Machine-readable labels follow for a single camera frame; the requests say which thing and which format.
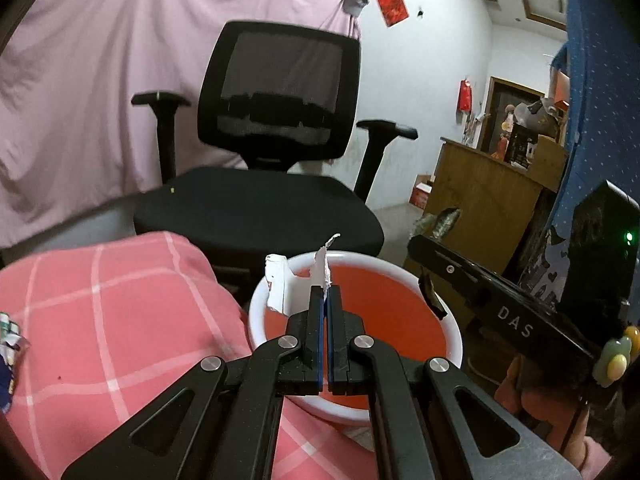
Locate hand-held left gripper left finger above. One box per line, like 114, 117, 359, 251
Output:
60, 285, 326, 480

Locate person's right hand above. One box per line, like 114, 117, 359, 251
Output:
495, 355, 591, 466

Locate blue dotted cloth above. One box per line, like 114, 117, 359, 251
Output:
547, 0, 640, 281

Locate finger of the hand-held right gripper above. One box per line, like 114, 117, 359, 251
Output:
406, 234, 482, 307

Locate green wrapper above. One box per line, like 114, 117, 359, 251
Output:
412, 207, 461, 238

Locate dark printed cloth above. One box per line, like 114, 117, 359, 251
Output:
520, 225, 571, 306

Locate pink plaid blanket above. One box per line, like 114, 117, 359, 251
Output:
0, 231, 381, 480

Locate colourful snack packet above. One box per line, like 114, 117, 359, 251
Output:
0, 311, 31, 413

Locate orange bucket with white rim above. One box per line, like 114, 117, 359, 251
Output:
248, 251, 463, 423

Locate torn white paper scrap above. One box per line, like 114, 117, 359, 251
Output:
264, 233, 342, 316

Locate red cardboard box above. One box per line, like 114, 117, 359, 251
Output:
409, 175, 436, 209

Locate wooden cabinet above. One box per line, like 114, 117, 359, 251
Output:
432, 137, 568, 321

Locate brown door frame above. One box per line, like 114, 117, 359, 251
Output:
480, 76, 546, 153

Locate dark box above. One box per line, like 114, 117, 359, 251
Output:
509, 124, 540, 167

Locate dark wrapper scrap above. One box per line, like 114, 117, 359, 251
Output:
419, 270, 448, 322

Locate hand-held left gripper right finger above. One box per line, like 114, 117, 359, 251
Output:
325, 284, 583, 480

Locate fried egg flower charm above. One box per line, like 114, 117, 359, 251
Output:
592, 325, 640, 388

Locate black mesh office chair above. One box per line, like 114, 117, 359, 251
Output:
131, 20, 418, 306

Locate red paper wall decoration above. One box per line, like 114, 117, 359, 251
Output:
371, 0, 410, 28

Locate orange figurine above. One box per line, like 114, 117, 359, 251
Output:
492, 104, 517, 160

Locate grey bag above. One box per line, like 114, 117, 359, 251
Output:
514, 97, 563, 136

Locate pink hanging sheet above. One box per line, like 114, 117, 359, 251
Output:
0, 0, 361, 251

